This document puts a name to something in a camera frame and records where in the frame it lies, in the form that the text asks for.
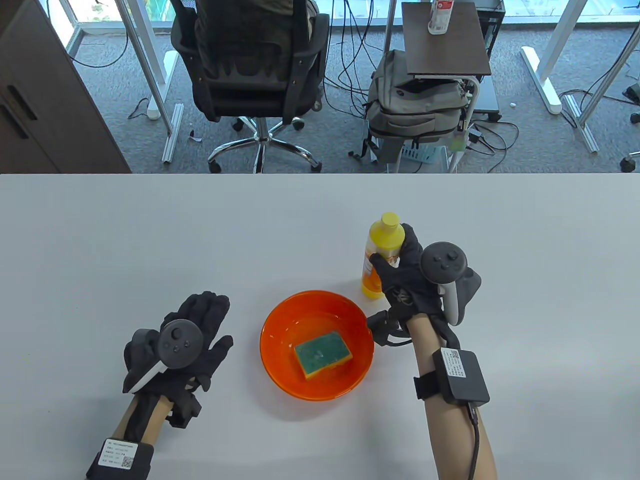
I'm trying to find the black right forearm sensor box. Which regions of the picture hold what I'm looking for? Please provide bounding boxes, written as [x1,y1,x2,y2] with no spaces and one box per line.
[413,348,491,406]

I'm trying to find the black left forearm sensor box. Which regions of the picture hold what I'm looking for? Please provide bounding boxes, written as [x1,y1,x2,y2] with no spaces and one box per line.
[86,437,155,480]

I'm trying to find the person's left forearm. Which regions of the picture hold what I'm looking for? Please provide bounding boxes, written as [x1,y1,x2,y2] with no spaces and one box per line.
[107,395,173,446]

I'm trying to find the dark brown cabinet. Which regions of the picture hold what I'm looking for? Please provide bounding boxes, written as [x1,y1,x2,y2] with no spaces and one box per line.
[0,0,132,174]

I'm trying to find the black hand controller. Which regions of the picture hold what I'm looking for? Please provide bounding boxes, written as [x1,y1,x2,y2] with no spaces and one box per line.
[123,319,204,393]
[420,242,482,327]

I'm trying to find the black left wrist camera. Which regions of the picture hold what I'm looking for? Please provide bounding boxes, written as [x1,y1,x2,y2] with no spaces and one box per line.
[167,385,202,428]

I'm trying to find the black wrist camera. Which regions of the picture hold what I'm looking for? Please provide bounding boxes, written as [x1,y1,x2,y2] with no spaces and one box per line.
[167,385,202,428]
[366,310,413,347]

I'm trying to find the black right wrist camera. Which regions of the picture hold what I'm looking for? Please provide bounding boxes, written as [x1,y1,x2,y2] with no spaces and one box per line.
[366,310,413,347]

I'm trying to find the black cable bundle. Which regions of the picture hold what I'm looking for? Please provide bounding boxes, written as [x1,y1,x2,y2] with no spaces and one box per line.
[320,0,386,121]

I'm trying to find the black left hand controller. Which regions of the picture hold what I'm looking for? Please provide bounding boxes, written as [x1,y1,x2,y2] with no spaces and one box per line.
[123,319,204,393]

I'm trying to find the short aluminium profile bar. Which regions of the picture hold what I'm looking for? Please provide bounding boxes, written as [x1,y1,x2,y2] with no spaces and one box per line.
[161,102,185,165]

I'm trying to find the yellow dish soap bottle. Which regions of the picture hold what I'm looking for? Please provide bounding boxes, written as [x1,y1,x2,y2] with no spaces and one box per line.
[361,212,405,300]

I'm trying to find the orange plastic bowl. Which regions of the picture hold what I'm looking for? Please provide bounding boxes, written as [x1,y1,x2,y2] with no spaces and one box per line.
[259,290,375,402]

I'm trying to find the clear bottle with red label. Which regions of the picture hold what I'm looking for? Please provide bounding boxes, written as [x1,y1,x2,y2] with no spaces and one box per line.
[428,0,455,36]

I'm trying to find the green and yellow sponge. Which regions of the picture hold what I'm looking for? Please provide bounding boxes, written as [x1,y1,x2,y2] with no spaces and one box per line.
[293,331,353,380]

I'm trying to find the black wheeled platform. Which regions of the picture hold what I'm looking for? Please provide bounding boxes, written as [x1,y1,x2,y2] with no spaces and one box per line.
[470,77,502,123]

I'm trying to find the white desk leg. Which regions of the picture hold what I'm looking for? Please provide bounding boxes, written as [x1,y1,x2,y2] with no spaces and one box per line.
[520,0,588,116]
[115,0,178,121]

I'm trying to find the person's right hand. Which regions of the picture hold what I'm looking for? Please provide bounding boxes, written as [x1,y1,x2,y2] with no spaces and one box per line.
[368,223,443,323]

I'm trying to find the black right hand controller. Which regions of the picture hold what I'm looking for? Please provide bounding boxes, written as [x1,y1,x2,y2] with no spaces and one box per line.
[420,242,482,327]

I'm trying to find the black right sensor cable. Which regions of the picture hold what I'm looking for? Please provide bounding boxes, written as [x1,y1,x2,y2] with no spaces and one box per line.
[467,402,483,480]

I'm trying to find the black chair base with casters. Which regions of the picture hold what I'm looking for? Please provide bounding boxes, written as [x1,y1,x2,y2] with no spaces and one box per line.
[620,82,640,173]

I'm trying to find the dark brown side table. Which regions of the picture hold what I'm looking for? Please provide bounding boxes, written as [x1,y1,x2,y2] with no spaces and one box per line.
[401,1,493,173]

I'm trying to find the black mesh office chair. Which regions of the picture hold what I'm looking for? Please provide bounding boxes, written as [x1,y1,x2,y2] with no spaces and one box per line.
[170,0,331,174]

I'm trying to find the person's left hand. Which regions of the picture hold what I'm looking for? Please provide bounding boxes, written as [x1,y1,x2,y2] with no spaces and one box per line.
[122,291,234,401]

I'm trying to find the grey backpack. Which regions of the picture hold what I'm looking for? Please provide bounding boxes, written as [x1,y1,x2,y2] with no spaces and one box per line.
[364,49,471,146]

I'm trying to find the aluminium frame leg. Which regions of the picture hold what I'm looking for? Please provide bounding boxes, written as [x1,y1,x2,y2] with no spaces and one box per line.
[562,15,640,153]

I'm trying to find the black computer tower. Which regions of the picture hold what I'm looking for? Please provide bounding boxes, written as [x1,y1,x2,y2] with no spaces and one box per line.
[475,0,507,61]

